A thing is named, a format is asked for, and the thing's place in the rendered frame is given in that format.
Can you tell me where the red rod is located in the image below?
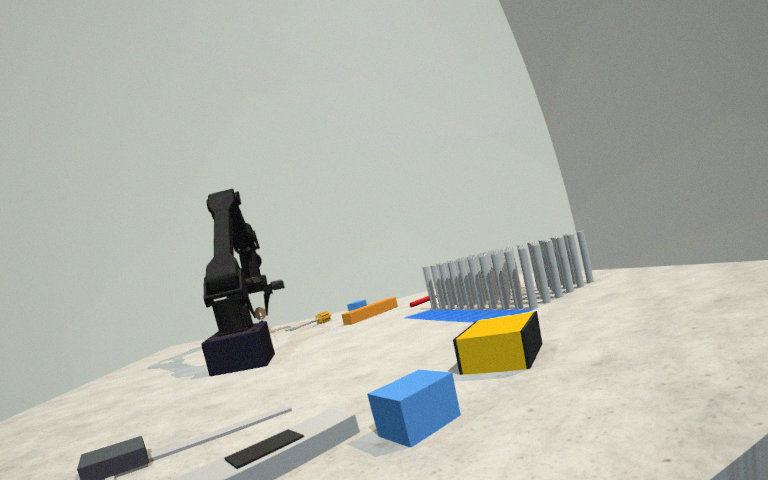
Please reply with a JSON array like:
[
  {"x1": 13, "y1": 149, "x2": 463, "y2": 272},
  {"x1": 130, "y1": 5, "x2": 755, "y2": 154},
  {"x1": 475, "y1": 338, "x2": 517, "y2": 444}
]
[{"x1": 410, "y1": 296, "x2": 429, "y2": 307}]

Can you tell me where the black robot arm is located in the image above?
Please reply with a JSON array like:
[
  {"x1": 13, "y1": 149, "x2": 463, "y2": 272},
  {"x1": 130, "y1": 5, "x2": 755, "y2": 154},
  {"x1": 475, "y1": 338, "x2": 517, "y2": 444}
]
[{"x1": 203, "y1": 189, "x2": 267, "y2": 337}]

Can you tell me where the blue block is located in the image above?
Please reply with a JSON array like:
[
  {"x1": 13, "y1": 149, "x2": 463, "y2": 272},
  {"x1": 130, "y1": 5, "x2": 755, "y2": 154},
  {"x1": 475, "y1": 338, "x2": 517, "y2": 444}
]
[
  {"x1": 367, "y1": 369, "x2": 461, "y2": 447},
  {"x1": 348, "y1": 299, "x2": 367, "y2": 312}
]

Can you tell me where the orange rectangular bar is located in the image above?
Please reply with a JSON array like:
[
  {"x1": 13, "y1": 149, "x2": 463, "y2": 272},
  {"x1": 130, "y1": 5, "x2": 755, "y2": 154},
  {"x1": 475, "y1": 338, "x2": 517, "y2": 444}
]
[{"x1": 341, "y1": 297, "x2": 398, "y2": 325}]

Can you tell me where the grey flat bar with black inlay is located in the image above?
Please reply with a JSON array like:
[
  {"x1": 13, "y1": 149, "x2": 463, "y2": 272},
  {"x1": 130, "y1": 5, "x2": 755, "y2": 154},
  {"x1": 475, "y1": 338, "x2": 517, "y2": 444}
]
[{"x1": 171, "y1": 408, "x2": 360, "y2": 480}]

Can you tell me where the blue tape strip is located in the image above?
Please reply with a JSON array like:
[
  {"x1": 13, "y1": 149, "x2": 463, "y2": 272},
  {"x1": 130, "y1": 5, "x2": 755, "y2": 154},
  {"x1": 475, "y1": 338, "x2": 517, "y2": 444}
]
[{"x1": 407, "y1": 309, "x2": 531, "y2": 323}]

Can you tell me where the yellow box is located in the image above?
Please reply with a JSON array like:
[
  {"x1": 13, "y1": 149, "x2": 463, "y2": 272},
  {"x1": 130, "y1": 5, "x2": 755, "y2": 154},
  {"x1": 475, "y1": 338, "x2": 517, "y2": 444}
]
[{"x1": 453, "y1": 311, "x2": 542, "y2": 375}]

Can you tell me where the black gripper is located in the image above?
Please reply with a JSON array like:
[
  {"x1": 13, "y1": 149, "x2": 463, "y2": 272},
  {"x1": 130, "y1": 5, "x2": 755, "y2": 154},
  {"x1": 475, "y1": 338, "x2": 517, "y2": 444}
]
[{"x1": 226, "y1": 267, "x2": 285, "y2": 318}]

